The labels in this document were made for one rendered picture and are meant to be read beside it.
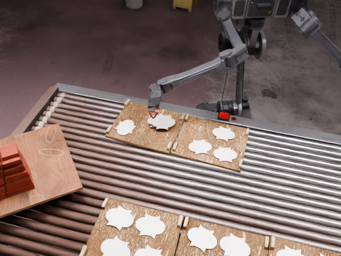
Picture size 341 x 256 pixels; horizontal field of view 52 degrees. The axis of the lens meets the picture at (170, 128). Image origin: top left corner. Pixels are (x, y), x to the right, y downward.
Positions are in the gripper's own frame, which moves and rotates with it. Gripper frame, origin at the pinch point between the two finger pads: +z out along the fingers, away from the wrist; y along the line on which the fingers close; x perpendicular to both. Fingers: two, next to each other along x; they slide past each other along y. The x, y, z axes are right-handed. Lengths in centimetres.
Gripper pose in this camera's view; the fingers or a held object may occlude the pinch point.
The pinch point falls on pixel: (154, 112)
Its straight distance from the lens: 211.9
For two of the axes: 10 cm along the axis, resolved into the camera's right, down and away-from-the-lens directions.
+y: 0.5, -7.0, 7.1
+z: -0.5, 7.1, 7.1
